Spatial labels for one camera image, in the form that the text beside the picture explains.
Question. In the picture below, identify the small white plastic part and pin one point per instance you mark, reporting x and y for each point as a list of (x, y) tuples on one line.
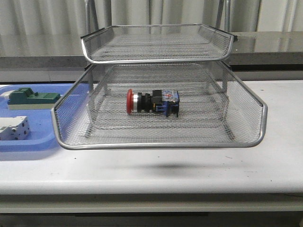
[(5, 96)]

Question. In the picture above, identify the white circuit breaker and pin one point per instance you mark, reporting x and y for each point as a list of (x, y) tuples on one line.
[(14, 128)]

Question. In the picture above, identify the red emergency stop button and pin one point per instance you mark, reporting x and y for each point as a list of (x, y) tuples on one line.
[(165, 102)]

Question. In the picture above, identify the silver wire rack frame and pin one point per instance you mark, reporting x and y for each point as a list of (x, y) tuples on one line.
[(157, 83)]

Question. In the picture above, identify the blue plastic tray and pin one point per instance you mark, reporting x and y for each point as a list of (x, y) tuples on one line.
[(66, 122)]

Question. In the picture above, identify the grey background counter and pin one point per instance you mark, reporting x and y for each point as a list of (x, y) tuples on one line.
[(59, 58)]

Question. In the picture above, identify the green and cream switch block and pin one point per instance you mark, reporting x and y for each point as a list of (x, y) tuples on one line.
[(26, 99)]

